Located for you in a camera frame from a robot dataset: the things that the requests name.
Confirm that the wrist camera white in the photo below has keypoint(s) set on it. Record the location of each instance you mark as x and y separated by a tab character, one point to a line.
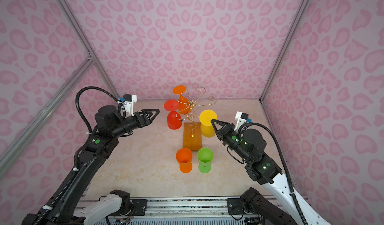
126	104
241	118

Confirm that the aluminium frame diagonal strut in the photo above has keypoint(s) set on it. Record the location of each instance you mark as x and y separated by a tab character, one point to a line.
22	141

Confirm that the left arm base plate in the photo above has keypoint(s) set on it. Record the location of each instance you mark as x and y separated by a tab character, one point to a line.
136	207

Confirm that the wooden rack base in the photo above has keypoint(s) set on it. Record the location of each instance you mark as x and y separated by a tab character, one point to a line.
192	136

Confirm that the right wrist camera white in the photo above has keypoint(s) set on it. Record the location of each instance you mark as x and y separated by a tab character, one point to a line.
241	118

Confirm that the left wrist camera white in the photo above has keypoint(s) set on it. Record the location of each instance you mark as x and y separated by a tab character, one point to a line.
126	104

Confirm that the aluminium frame left post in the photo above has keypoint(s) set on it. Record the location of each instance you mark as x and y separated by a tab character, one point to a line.
84	40

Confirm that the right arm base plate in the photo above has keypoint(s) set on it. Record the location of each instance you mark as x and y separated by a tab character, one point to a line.
236	208

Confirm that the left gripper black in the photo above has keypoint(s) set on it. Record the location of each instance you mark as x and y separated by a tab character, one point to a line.
146	121

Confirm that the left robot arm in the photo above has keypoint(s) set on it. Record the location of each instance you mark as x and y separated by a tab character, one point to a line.
60	208

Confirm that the aluminium mounting rail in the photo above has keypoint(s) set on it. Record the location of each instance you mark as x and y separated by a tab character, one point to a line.
185	211

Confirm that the green wine glass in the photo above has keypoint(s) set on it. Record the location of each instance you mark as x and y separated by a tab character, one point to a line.
205	157

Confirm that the red wine glass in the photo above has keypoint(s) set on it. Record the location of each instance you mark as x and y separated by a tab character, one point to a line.
173	119

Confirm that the aluminium frame post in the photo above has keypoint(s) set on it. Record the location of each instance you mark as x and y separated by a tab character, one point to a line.
84	40
296	21

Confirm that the aluminium frame right post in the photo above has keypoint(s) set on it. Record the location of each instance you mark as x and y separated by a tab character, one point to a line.
296	21

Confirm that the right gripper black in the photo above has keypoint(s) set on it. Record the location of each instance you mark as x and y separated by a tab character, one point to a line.
223	133

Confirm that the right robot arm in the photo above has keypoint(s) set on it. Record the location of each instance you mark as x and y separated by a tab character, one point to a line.
249	144

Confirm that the yellow wine glass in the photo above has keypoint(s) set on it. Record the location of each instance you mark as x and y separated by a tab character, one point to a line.
206	126

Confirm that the gold wire glass rack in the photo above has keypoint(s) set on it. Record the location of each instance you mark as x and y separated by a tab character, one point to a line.
195	103

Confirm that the orange wine glass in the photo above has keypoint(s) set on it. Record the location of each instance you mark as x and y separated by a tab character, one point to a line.
184	104
184	157

